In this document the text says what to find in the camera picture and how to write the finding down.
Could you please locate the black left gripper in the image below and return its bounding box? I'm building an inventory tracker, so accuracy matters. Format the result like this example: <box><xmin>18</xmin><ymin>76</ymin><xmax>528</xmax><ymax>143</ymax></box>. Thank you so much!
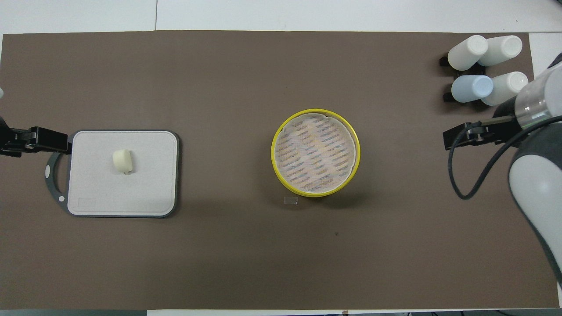
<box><xmin>0</xmin><ymin>116</ymin><xmax>69</xmax><ymax>158</ymax></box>

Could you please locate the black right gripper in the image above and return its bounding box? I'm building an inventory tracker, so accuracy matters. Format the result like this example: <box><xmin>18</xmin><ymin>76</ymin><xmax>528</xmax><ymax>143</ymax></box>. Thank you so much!
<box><xmin>443</xmin><ymin>97</ymin><xmax>527</xmax><ymax>151</ymax></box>

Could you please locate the white steamed bun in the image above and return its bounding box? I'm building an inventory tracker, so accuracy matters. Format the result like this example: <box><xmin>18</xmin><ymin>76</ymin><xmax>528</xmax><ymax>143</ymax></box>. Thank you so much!
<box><xmin>112</xmin><ymin>149</ymin><xmax>133</xmax><ymax>174</ymax></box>

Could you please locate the yellow rimmed steamer basket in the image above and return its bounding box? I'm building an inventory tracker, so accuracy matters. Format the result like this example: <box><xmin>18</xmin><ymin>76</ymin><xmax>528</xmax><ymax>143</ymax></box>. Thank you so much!
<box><xmin>271</xmin><ymin>108</ymin><xmax>361</xmax><ymax>197</ymax></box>

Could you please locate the yellow bamboo steamer base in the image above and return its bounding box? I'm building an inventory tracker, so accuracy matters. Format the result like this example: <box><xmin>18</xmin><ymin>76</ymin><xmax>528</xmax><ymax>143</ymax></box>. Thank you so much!
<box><xmin>272</xmin><ymin>132</ymin><xmax>361</xmax><ymax>198</ymax></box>

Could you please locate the light blue plastic cup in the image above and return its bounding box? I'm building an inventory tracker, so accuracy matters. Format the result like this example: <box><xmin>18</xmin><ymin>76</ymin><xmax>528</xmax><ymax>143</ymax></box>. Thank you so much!
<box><xmin>451</xmin><ymin>75</ymin><xmax>494</xmax><ymax>104</ymax></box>

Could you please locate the white plastic cup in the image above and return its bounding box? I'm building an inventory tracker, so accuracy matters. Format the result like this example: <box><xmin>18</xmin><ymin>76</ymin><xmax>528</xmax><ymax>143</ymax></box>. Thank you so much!
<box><xmin>481</xmin><ymin>71</ymin><xmax>529</xmax><ymax>107</ymax></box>
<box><xmin>447</xmin><ymin>35</ymin><xmax>489</xmax><ymax>71</ymax></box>
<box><xmin>478</xmin><ymin>35</ymin><xmax>523</xmax><ymax>67</ymax></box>

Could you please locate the white cutting board grey rim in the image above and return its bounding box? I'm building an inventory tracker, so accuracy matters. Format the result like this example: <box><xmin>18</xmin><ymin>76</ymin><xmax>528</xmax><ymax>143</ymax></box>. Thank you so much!
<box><xmin>45</xmin><ymin>129</ymin><xmax>180</xmax><ymax>219</ymax></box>

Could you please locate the brown table mat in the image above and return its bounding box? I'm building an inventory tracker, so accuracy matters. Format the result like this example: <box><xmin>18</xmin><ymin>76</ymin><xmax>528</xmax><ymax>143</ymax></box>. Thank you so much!
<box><xmin>0</xmin><ymin>30</ymin><xmax>560</xmax><ymax>311</ymax></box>

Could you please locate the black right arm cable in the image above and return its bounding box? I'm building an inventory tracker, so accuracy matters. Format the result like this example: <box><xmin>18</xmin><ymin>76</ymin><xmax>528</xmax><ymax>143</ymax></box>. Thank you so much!
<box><xmin>447</xmin><ymin>115</ymin><xmax>562</xmax><ymax>201</ymax></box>

